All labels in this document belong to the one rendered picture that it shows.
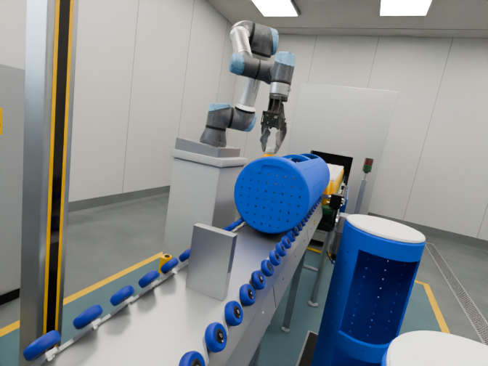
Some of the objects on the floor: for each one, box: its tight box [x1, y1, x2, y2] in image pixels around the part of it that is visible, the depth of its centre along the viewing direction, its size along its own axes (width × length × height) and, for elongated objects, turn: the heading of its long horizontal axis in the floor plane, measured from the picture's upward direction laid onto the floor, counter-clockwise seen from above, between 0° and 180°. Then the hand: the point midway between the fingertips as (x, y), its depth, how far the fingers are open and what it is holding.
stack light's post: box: [354, 179, 367, 214], centre depth 220 cm, size 4×4×110 cm
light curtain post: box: [19, 0, 79, 366], centre depth 64 cm, size 6×6×170 cm
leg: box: [281, 248, 307, 333], centre depth 192 cm, size 6×6×63 cm
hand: (270, 149), depth 111 cm, fingers closed on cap, 4 cm apart
